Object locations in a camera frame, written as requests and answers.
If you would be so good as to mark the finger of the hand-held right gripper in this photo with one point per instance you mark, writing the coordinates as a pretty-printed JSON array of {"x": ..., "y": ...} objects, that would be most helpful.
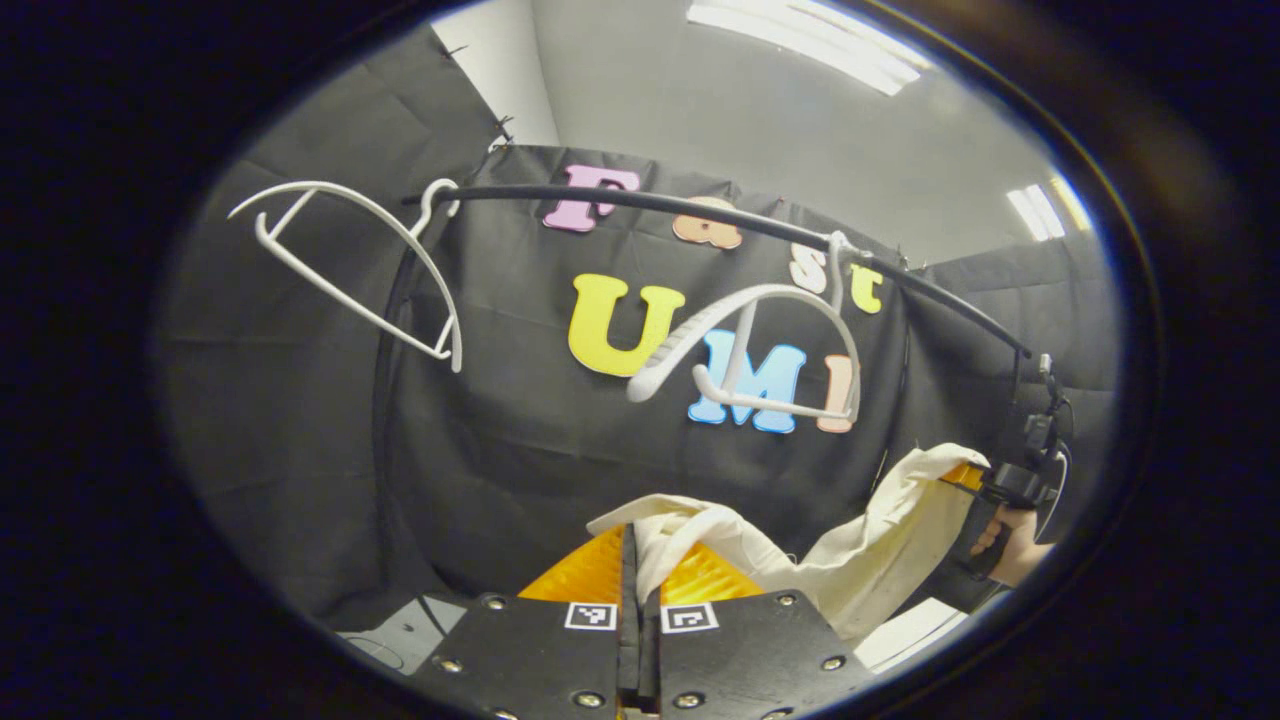
[{"x": 965, "y": 477}]

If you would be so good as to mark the black clothes rack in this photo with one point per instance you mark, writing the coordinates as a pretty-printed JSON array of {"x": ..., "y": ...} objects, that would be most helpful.
[{"x": 650, "y": 203}]

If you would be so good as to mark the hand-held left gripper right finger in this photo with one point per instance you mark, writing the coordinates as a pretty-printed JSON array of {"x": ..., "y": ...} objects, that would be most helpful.
[{"x": 750, "y": 660}]

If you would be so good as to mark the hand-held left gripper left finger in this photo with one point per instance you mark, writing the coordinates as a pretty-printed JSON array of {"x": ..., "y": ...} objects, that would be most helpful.
[{"x": 550, "y": 660}]

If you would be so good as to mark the large ceiling light panel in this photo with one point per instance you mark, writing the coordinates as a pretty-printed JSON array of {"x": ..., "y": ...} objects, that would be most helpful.
[{"x": 810, "y": 45}]

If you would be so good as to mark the white plastic hanger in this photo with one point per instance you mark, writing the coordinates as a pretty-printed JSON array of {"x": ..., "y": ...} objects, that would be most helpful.
[
  {"x": 760, "y": 295},
  {"x": 350, "y": 205}
]

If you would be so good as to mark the cream shirt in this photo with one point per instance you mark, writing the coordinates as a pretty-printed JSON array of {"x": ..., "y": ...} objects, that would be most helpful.
[{"x": 870, "y": 550}]

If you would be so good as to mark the white paper sheet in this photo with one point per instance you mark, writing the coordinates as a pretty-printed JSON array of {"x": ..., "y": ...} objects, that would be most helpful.
[{"x": 905, "y": 635}]

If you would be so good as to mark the black backdrop cloth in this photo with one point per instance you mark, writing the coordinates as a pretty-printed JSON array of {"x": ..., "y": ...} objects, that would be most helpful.
[{"x": 500, "y": 430}]

